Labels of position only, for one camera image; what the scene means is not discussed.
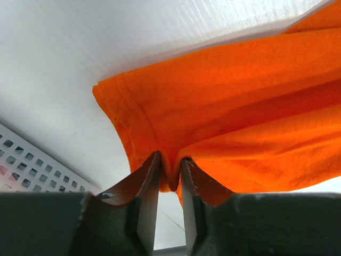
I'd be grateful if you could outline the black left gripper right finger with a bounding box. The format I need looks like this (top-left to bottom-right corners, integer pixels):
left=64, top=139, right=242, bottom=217
left=181, top=158, right=233, bottom=255

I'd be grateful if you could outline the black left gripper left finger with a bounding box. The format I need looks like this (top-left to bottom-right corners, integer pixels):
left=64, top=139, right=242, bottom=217
left=96, top=151, right=161, bottom=255

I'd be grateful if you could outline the clear plastic bin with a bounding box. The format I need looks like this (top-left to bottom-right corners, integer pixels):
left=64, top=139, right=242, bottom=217
left=0, top=125, right=100, bottom=195

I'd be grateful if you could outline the orange t-shirt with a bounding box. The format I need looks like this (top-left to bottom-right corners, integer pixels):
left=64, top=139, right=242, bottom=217
left=93, top=1, right=340, bottom=193

